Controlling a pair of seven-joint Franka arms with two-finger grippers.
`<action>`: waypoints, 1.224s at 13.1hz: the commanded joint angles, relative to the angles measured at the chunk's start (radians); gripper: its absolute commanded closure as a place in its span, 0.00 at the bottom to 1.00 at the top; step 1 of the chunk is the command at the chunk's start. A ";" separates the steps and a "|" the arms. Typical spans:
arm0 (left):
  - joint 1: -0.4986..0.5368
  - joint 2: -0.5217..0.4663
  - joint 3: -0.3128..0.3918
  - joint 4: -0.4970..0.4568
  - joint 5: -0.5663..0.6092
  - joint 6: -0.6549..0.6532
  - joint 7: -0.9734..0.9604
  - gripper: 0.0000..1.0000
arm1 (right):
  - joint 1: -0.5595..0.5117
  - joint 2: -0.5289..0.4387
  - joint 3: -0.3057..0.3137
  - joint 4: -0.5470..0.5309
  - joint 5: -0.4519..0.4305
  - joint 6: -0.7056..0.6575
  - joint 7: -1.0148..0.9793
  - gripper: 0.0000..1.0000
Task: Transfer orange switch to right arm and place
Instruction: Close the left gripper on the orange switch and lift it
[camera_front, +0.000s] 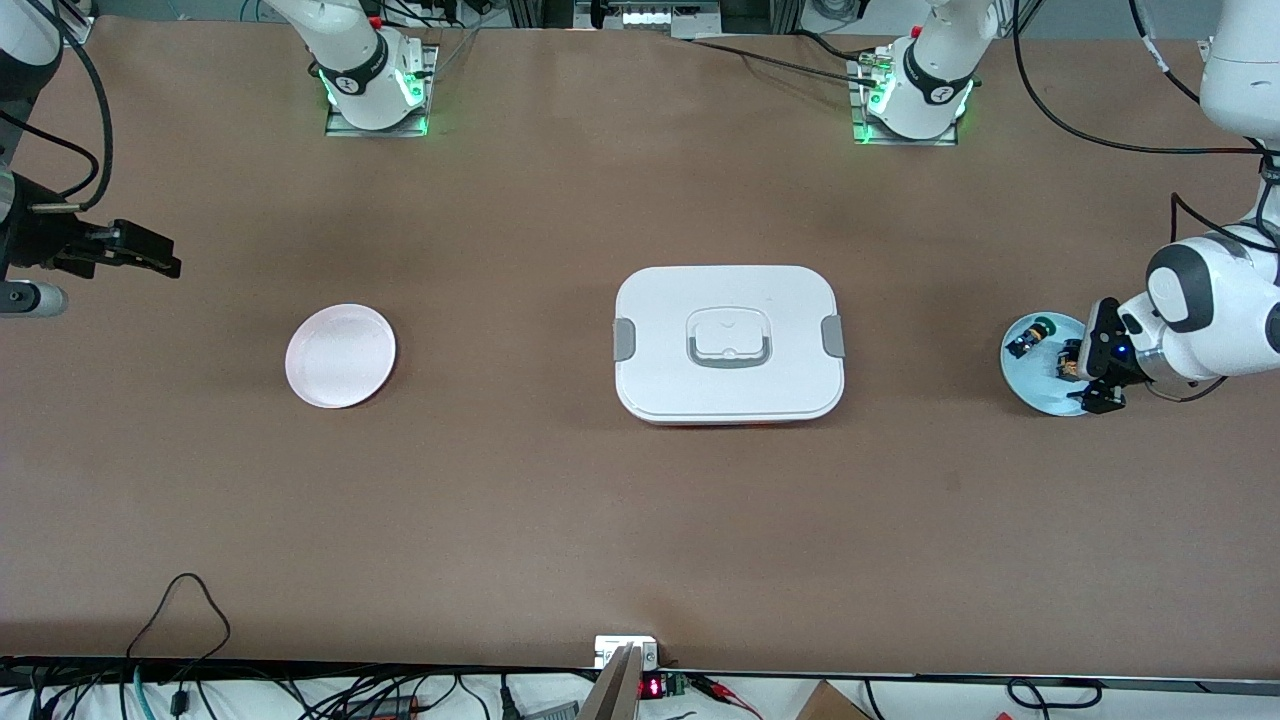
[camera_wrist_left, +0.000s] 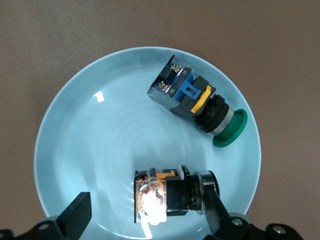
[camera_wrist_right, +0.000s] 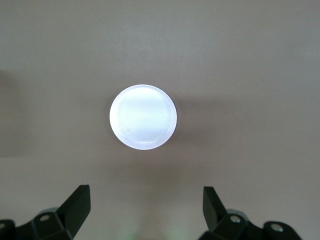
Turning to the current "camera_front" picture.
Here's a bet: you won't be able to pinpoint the light blue round plate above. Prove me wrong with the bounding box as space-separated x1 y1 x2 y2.
1000 312 1113 418

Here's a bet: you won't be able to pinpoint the pale pink round plate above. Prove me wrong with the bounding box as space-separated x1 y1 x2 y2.
285 303 398 410

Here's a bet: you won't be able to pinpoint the white lidded container box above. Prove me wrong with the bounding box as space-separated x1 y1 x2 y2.
612 265 847 427

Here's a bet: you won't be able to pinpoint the brown cardboard piece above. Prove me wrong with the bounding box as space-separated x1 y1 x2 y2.
794 681 873 720

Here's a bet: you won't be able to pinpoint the red clip leads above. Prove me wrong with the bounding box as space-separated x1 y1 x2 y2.
695 674 763 719

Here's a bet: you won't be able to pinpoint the white power strip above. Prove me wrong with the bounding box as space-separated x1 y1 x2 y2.
620 0 723 39

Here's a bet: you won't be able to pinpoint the small white box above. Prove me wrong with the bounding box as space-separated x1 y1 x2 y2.
594 635 660 671

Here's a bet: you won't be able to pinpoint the grey metal bar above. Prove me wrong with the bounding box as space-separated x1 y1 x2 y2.
578 644 643 720

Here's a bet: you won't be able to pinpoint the green blue switch module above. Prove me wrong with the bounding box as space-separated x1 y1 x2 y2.
1005 317 1057 360

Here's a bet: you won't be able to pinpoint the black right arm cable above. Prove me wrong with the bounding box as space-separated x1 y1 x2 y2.
0 0 114 211

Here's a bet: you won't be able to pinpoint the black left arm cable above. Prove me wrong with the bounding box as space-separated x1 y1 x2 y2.
1010 0 1280 251

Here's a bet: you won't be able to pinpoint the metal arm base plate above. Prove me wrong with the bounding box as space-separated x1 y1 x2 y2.
848 55 961 147
324 45 441 138

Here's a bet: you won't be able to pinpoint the black coiled cable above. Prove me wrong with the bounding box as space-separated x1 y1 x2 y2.
1005 677 1104 713

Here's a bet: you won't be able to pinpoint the black looped thin cable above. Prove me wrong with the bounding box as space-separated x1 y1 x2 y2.
125 572 233 666

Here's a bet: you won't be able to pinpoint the black cable to arm base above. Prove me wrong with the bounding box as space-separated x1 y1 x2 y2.
690 30 886 86

